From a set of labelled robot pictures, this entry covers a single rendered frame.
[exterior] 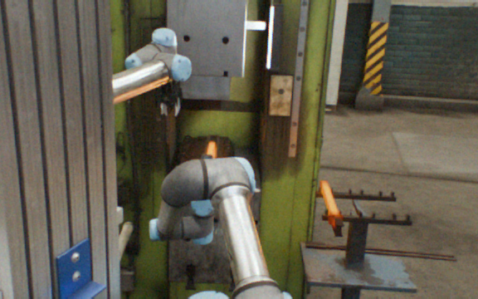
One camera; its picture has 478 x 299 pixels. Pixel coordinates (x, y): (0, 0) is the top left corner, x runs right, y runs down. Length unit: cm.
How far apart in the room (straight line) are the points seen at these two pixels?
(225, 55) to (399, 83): 625
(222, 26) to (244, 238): 97
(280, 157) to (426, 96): 608
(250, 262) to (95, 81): 60
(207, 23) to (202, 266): 102
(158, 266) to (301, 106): 101
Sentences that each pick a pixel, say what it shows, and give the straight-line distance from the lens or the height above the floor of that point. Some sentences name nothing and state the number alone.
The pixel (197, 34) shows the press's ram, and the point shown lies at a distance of 201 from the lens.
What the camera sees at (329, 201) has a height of 95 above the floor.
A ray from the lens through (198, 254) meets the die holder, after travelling 223.
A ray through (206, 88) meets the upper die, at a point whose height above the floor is 132.
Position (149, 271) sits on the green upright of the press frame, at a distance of 254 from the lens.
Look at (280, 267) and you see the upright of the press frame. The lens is 250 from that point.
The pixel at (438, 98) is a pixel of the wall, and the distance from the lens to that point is 825.
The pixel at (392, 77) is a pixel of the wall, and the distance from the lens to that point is 809.
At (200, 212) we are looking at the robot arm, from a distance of 172.
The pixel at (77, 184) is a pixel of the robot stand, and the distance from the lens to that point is 90.
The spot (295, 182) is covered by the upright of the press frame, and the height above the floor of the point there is 87.
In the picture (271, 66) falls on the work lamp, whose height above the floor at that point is 140.
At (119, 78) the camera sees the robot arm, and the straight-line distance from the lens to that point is 143.
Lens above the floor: 172
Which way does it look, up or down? 18 degrees down
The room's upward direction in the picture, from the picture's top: 2 degrees clockwise
